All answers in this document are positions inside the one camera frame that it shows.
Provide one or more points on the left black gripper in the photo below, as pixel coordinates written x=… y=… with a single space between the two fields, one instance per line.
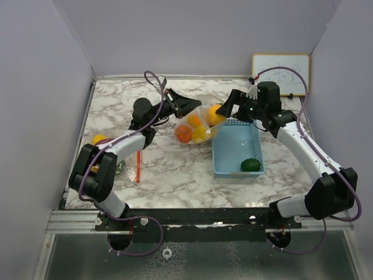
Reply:
x=182 y=104

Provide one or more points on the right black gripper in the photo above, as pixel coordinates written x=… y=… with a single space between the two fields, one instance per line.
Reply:
x=236 y=97

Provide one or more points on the bumpy red orange tangerine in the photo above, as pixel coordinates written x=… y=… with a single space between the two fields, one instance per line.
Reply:
x=183 y=133

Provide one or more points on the orange bell pepper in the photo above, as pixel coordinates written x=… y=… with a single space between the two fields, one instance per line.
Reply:
x=193 y=120

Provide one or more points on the purple sweet potato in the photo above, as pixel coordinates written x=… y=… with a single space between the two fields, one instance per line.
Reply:
x=104 y=141

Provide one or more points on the yellow orange peach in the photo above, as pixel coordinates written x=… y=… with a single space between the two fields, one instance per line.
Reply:
x=212 y=117

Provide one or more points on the green yellow mango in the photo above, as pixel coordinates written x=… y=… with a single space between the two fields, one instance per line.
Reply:
x=121 y=167

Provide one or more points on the clear zip top bag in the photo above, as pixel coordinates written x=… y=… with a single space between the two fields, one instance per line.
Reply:
x=128 y=168

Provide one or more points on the clear zip bag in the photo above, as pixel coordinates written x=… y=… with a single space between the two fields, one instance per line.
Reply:
x=128 y=168
x=202 y=123

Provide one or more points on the yellow bell pepper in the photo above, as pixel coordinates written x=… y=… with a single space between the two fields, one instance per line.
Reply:
x=199 y=134

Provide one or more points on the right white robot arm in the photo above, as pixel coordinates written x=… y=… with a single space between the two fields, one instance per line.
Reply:
x=334 y=187

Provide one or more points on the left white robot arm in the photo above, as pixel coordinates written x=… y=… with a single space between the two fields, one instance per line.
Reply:
x=93 y=173

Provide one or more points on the small whiteboard with writing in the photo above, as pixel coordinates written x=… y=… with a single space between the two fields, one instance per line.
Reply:
x=288 y=82

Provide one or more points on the light blue plastic basket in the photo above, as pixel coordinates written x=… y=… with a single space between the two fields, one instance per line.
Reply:
x=235 y=142

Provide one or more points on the green avocado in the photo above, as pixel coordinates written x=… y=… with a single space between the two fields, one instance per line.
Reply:
x=250 y=165

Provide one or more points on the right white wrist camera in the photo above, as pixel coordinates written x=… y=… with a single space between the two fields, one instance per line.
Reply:
x=253 y=90

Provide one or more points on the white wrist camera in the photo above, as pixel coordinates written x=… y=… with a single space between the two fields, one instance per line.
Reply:
x=160 y=82
x=253 y=90

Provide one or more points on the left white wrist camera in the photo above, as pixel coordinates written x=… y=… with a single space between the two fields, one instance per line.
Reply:
x=160 y=82

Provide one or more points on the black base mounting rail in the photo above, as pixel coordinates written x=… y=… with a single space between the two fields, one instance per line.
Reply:
x=187 y=225

